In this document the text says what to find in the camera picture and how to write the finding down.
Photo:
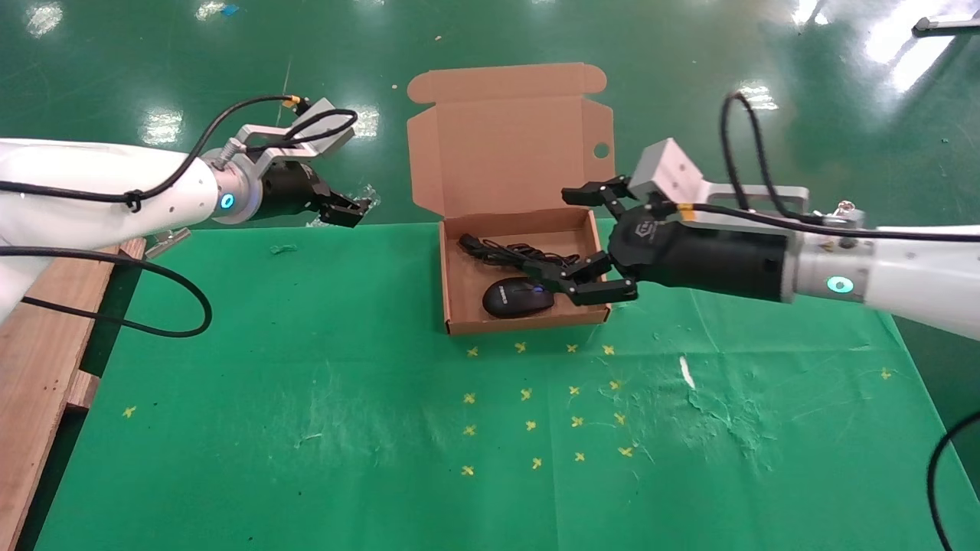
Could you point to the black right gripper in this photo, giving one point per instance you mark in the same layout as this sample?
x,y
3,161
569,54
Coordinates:
x,y
704,256

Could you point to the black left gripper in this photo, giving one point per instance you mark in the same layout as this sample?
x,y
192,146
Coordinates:
x,y
295,191

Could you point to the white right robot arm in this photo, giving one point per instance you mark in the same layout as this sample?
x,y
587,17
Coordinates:
x,y
911,275

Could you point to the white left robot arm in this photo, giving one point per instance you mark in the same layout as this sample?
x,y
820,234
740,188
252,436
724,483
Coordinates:
x,y
92,187

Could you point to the brown cardboard mailer box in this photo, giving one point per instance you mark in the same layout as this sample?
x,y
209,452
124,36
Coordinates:
x,y
505,153

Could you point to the clear plastic wrapper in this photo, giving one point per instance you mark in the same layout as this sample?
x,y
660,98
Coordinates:
x,y
367,195

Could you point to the white paper scrap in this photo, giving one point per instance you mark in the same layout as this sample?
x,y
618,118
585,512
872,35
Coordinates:
x,y
687,373

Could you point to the silver binder clip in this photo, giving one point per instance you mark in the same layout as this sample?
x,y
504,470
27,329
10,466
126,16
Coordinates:
x,y
842,213
168,241

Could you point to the brown wooden board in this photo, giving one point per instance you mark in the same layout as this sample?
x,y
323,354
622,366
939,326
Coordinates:
x,y
46,367

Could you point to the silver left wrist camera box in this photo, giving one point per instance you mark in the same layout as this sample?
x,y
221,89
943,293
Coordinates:
x,y
321,122

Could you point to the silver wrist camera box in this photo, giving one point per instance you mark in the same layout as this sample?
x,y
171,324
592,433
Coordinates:
x,y
670,172
321,122

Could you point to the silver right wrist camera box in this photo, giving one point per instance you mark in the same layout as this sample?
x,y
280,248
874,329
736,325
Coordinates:
x,y
670,172

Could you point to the dark metal floor bracket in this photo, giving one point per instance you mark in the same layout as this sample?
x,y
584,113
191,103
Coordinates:
x,y
945,27

